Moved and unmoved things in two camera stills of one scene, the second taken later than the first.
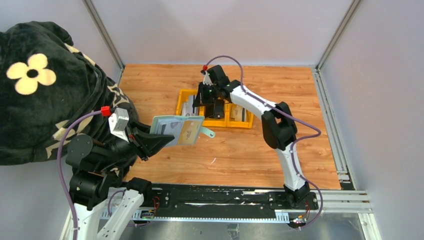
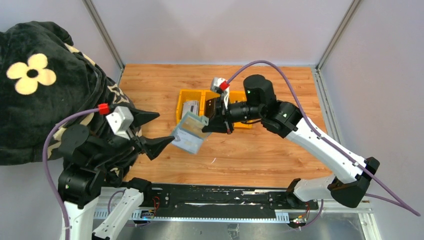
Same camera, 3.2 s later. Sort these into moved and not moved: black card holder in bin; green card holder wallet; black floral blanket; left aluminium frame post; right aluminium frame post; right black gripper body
Moved: right black gripper body; green card holder wallet
Not moved: right aluminium frame post; left aluminium frame post; black card holder in bin; black floral blanket
